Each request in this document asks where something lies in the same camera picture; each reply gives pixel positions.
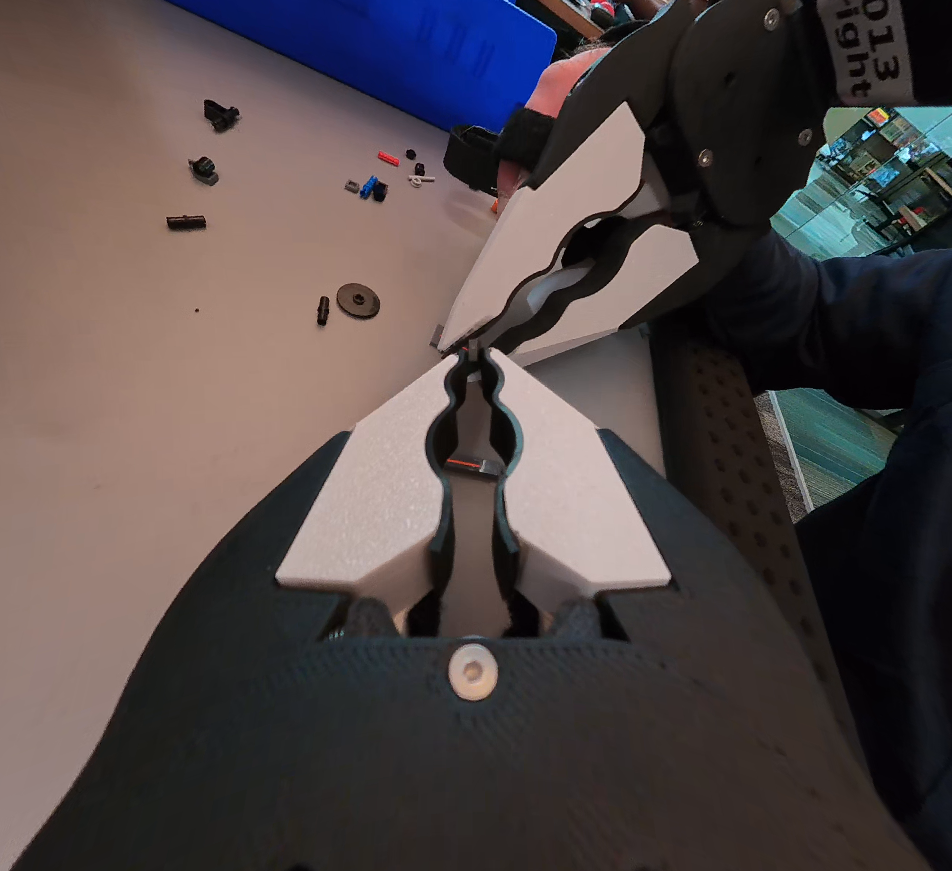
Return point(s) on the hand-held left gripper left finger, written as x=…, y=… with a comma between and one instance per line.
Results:
x=364, y=506

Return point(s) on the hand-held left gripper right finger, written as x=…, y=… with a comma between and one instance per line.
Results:
x=587, y=506

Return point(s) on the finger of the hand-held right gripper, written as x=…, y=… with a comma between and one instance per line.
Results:
x=565, y=187
x=639, y=276

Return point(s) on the long grey orange-striped lego piece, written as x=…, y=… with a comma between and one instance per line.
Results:
x=476, y=467

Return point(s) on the person's right forearm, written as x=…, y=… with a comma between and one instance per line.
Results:
x=818, y=321

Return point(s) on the blue lego piece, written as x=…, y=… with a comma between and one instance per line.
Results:
x=367, y=187

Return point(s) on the black lego pin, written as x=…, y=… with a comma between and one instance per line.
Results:
x=323, y=309
x=186, y=222

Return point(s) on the black round lego disc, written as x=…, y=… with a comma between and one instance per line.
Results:
x=358, y=300

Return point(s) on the black and grey lego piece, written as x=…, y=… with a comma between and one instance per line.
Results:
x=203, y=170

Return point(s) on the person's right hand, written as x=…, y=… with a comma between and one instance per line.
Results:
x=554, y=79

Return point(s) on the blue plastic bin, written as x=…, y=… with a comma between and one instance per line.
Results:
x=335, y=1

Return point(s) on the black lego bracket piece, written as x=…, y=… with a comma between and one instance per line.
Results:
x=221, y=115

